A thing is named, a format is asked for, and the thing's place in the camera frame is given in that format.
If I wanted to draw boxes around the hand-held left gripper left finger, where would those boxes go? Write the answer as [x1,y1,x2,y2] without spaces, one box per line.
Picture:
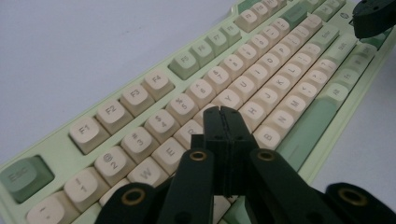
[191,105,233,197]

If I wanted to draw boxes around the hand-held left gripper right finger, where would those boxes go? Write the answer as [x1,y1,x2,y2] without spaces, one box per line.
[220,105,260,196]

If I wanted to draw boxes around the green and cream keyboard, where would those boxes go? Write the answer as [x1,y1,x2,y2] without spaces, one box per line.
[0,0,396,224]

